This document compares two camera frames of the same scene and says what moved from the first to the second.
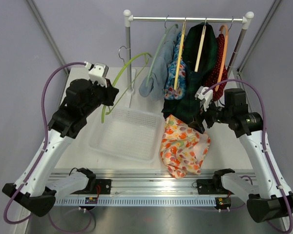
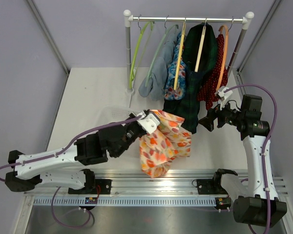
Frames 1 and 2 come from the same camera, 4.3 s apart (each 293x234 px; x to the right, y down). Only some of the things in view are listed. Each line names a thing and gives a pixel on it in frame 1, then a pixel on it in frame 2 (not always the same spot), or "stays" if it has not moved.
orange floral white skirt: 182,148 -> 170,139
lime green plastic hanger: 145,54 -> 133,75
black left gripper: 110,92 -> 136,123
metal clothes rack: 247,18 stays
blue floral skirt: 170,93 stays
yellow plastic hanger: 179,55 stays
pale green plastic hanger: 157,53 stays
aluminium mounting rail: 144,188 stays
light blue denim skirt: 153,85 stays
